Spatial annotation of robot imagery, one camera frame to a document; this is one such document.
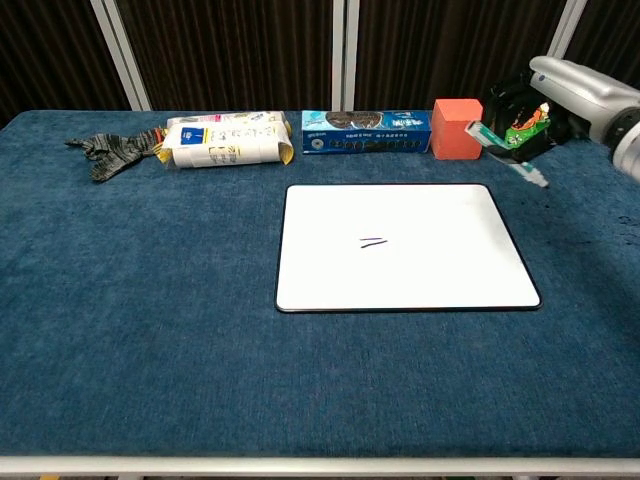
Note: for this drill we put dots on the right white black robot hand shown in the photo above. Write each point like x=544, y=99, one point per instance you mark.
x=580, y=90

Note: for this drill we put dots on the green white marker pen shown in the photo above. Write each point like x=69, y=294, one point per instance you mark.
x=487, y=137

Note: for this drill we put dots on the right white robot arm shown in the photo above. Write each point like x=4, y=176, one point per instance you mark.
x=630, y=152

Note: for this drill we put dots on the white rectangular board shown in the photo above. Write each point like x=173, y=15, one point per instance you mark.
x=400, y=270

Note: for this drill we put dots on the green orange snack bag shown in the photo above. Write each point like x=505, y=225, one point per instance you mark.
x=525, y=132

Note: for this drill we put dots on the orange foam block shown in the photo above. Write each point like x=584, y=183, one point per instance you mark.
x=455, y=130

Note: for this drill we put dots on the blue cookie box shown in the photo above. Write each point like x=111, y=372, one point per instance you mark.
x=365, y=132

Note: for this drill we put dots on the grey striped work glove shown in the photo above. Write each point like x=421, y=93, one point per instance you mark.
x=115, y=150

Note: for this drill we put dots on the blue felt table cover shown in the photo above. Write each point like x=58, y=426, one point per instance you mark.
x=150, y=325

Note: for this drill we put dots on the white partition frame post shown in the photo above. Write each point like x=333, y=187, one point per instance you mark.
x=120, y=55
x=567, y=27
x=346, y=55

